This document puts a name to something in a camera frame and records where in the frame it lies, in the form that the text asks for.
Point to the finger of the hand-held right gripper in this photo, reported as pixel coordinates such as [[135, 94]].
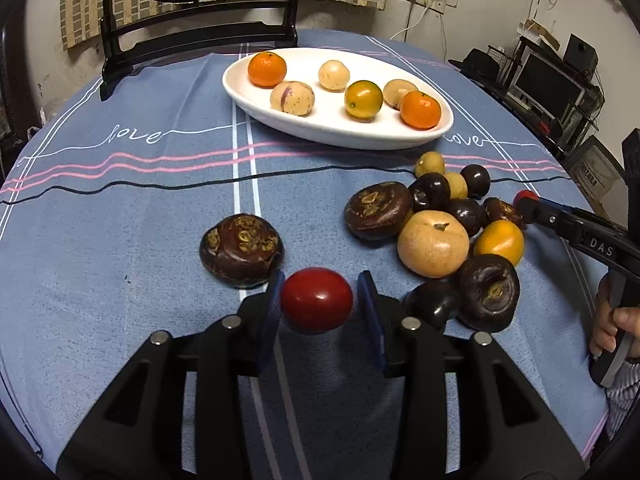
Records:
[[550, 220]]

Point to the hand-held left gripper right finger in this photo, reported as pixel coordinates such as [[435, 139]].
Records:
[[372, 325]]

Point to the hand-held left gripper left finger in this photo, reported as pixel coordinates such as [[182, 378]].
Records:
[[267, 320]]

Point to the red cherry tomato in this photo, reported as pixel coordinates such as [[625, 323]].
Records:
[[521, 199], [316, 300]]

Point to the orange-yellow tomato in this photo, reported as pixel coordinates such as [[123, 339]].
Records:
[[499, 242]]

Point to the dark purple plum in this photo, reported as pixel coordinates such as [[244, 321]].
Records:
[[466, 216], [475, 180], [430, 305], [430, 191]]

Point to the large beige pear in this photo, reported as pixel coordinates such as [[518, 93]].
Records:
[[432, 243]]

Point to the orange mandarin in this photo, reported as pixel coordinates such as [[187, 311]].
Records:
[[267, 69], [421, 110]]

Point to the beige speckled longan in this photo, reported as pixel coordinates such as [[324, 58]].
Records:
[[333, 75], [398, 91]]

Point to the white oval plate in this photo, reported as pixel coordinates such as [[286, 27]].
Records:
[[320, 122]]

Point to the yellow-green tomato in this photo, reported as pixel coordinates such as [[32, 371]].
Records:
[[363, 100]]

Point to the beige pepino melon purple mark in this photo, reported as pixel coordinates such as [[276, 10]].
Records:
[[292, 98]]

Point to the person's right hand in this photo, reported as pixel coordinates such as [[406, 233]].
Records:
[[602, 325]]

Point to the small dark water chestnut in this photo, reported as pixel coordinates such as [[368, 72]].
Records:
[[502, 210]]

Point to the large brown cardboard box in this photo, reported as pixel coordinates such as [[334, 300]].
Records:
[[597, 172]]

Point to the small yellow kumquat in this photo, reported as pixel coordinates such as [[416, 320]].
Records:
[[430, 164], [457, 185]]

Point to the black computer desk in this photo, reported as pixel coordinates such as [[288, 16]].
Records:
[[500, 97]]

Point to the computer monitor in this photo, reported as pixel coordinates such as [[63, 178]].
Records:
[[547, 82]]

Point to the black speaker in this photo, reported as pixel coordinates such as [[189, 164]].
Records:
[[581, 52]]

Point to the black hat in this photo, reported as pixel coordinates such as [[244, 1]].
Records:
[[475, 65]]

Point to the flat cardboard box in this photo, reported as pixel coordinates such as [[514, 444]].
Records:
[[542, 34]]

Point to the wide wall socket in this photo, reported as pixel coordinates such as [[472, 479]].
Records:
[[427, 1]]

